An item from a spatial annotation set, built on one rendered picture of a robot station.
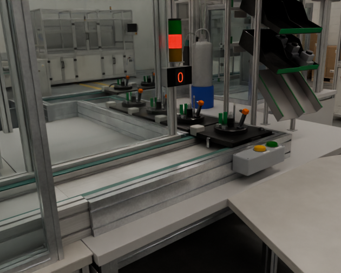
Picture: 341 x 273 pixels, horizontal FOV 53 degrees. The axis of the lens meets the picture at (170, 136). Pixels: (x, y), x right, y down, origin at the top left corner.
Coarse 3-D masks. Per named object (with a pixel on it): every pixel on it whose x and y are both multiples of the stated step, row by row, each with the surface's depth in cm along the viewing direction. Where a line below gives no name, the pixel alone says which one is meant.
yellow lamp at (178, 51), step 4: (172, 48) 129; (176, 48) 128; (180, 48) 129; (172, 52) 128; (176, 52) 128; (180, 52) 129; (172, 56) 129; (176, 56) 128; (180, 56) 129; (172, 60) 129; (176, 60) 129; (180, 60) 130
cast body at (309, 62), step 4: (304, 52) 153; (308, 52) 152; (312, 52) 152; (296, 56) 158; (300, 56) 154; (304, 56) 153; (308, 56) 151; (312, 56) 153; (296, 60) 157; (300, 60) 155; (304, 60) 153; (308, 60) 153; (300, 64) 155; (304, 64) 154; (308, 64) 153; (312, 64) 155
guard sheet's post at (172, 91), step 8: (168, 0) 125; (168, 8) 126; (168, 16) 127; (168, 48) 131; (168, 56) 132; (168, 64) 133; (168, 88) 137; (176, 112) 140; (176, 120) 140; (176, 128) 141
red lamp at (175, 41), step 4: (168, 36) 128; (172, 36) 126; (176, 36) 126; (180, 36) 127; (168, 40) 129; (172, 40) 127; (176, 40) 127; (180, 40) 128; (172, 44) 127; (176, 44) 127; (180, 44) 128
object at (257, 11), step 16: (256, 0) 142; (304, 0) 160; (256, 16) 143; (256, 32) 146; (256, 48) 146; (224, 64) 163; (256, 64) 148; (224, 80) 165; (256, 80) 150; (224, 96) 167; (256, 96) 153; (256, 112) 155
